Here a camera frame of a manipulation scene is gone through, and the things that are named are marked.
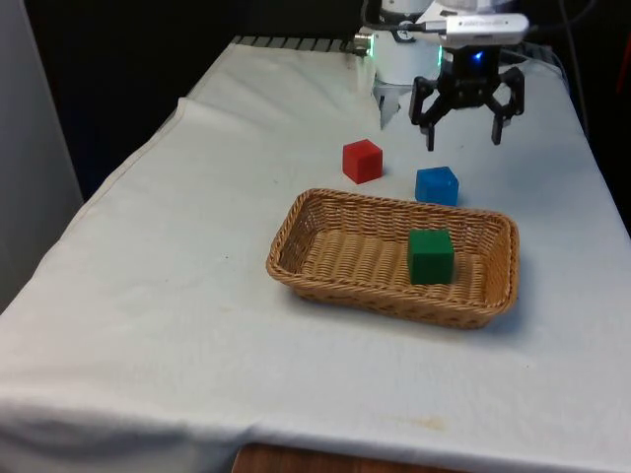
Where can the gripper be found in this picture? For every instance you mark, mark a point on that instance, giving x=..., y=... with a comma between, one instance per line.
x=473, y=66

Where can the green cube block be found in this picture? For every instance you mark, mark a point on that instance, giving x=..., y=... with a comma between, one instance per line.
x=431, y=258

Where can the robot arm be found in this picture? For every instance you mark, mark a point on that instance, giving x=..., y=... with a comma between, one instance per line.
x=409, y=59

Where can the wicker basket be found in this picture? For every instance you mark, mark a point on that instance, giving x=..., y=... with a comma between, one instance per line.
x=355, y=256

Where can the blue cube block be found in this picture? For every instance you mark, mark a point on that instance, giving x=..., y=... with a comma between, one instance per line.
x=436, y=187

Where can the red cube block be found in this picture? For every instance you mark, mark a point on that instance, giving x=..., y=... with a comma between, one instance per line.
x=362, y=162

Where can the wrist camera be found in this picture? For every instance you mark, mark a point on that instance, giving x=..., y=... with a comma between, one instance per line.
x=483, y=27

